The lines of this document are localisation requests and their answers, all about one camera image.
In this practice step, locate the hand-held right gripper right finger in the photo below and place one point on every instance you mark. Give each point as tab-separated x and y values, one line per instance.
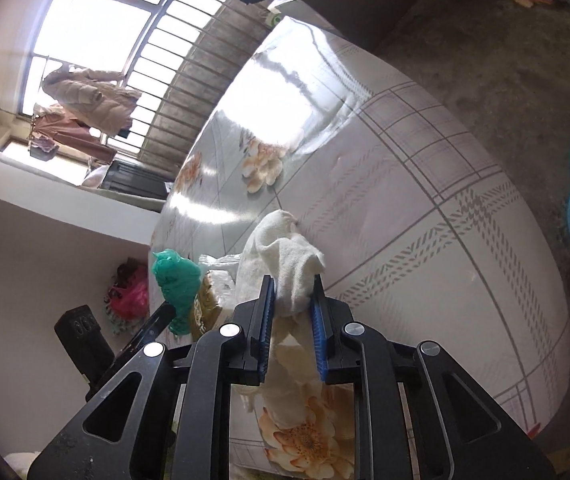
317	330

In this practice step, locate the pink plastic bag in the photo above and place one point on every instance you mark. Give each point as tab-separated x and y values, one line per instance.
127	297

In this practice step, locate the dark cabinet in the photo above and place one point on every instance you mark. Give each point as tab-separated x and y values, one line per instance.
365	0

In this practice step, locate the dark grey bin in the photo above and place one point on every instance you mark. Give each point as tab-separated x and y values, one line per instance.
132	180

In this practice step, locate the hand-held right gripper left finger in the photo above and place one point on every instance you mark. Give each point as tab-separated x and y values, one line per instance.
266	320

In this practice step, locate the beige hanging jacket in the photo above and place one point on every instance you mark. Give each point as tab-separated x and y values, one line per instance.
95	97

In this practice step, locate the green plastic bag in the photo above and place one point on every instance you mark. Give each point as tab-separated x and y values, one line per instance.
177	280

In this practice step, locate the large window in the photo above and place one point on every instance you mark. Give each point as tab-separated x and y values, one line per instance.
95	25

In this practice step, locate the clear plastic wrapper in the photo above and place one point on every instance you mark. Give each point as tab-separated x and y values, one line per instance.
222	261

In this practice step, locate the white cloth rag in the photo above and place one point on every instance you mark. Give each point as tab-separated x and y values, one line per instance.
285	260

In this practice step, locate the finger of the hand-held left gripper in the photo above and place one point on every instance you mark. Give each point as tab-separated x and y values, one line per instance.
152	327

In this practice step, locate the brown snack packet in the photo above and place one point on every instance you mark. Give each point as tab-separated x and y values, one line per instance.
210	300

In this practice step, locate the metal window railing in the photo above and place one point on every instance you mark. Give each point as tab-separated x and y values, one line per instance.
200	55

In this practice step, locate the pink hanging garment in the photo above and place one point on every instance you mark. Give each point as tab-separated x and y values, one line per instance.
70	132

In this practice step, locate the floral plaid tablecloth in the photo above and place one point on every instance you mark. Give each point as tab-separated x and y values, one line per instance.
415	260

